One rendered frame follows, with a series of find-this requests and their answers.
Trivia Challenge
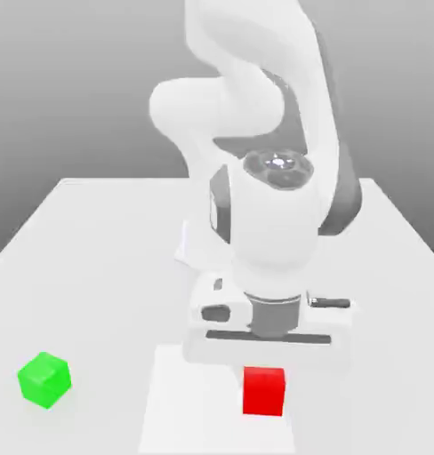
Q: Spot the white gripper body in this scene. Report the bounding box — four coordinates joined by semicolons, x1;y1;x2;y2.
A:
181;315;356;368

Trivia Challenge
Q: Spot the small red cube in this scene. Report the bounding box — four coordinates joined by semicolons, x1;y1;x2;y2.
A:
242;366;286;418

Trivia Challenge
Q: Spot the small green cube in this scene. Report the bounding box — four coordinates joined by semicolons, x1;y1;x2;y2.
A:
17;351;73;411

